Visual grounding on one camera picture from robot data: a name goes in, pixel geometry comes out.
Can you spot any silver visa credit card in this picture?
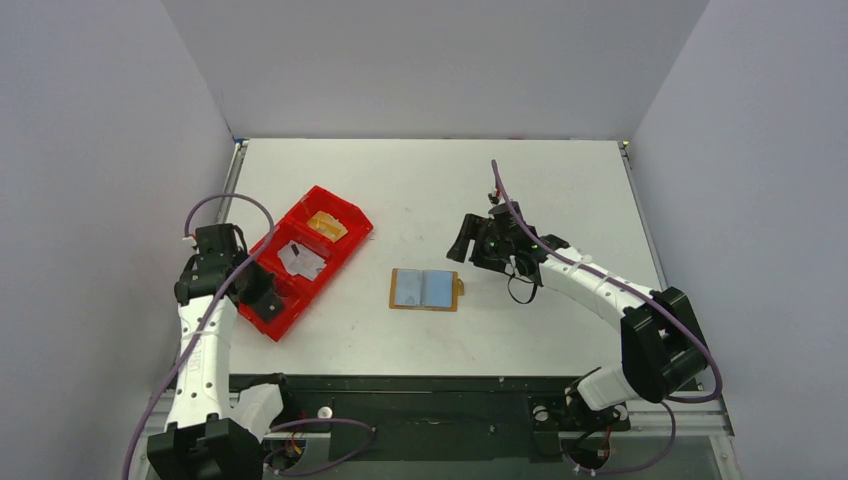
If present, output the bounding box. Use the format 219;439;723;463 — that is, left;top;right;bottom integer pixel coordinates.
278;241;327;281

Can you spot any yellow leather card holder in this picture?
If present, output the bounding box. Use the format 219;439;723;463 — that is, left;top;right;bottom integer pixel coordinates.
388;268;465;312

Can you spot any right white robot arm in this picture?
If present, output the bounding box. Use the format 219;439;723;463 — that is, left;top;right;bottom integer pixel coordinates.
446;203;710;427

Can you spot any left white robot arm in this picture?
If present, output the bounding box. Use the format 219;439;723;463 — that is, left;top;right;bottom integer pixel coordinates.
146;224;299;479

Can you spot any gold card in tray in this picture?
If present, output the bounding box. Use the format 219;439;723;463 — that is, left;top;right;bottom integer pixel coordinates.
306;211;348;243

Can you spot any red plastic compartment tray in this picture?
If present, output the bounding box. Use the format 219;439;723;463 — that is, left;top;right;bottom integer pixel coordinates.
239;186;373;341

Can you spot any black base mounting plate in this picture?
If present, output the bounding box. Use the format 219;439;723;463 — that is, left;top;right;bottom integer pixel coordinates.
165;372;698;463

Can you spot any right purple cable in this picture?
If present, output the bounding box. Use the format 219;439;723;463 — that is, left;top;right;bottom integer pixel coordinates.
490;159;725;477

